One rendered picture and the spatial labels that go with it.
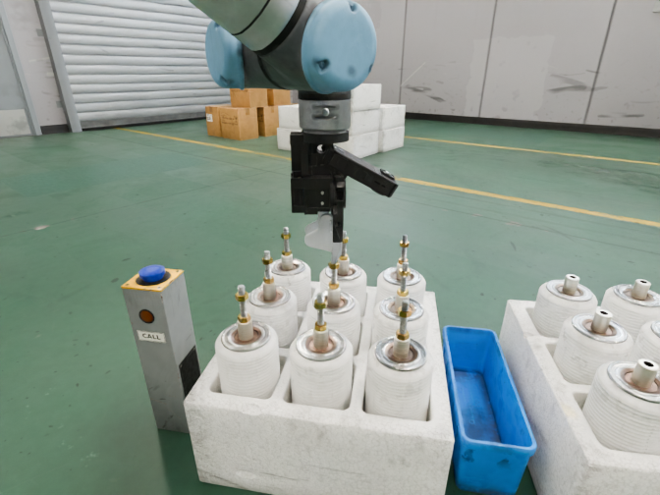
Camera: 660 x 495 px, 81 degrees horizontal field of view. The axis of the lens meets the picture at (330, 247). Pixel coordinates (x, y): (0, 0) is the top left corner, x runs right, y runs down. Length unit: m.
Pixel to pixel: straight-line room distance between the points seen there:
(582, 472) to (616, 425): 0.08
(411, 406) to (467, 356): 0.37
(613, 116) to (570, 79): 0.62
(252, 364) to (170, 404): 0.25
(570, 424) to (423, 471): 0.21
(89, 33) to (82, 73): 0.43
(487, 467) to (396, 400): 0.21
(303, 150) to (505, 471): 0.58
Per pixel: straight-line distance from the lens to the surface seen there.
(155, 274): 0.68
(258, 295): 0.73
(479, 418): 0.88
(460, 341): 0.92
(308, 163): 0.58
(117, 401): 0.97
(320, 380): 0.58
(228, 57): 0.48
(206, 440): 0.70
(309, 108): 0.56
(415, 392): 0.58
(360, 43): 0.39
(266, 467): 0.70
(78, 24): 5.61
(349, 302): 0.69
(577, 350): 0.74
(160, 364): 0.76
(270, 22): 0.37
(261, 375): 0.62
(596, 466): 0.65
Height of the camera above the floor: 0.62
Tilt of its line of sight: 24 degrees down
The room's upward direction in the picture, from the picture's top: straight up
